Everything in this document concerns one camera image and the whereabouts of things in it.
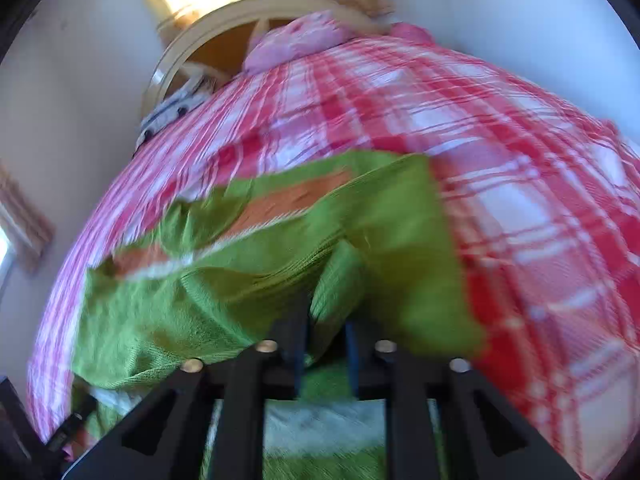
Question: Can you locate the green striped knit sweater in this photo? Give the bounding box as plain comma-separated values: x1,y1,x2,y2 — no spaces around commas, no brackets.
72,151,484,479

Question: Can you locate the beige side window curtain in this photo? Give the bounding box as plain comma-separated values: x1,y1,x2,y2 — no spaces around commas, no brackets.
0,166,54,273

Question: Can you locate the red white plaid bedspread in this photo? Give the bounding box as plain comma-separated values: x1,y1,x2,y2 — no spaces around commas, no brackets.
27,36,639,479

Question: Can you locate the white car print pillow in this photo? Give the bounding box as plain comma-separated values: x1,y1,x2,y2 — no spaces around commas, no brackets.
134,74,216,153

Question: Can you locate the cream arched wooden headboard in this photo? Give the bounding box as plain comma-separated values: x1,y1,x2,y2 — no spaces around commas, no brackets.
139,0,381,118

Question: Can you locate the pink cloth beside bed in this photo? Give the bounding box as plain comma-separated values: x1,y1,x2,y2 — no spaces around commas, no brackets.
388,22,436,46

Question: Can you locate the pink floral pillow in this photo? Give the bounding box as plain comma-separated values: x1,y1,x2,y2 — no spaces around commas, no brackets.
242,11,356,75

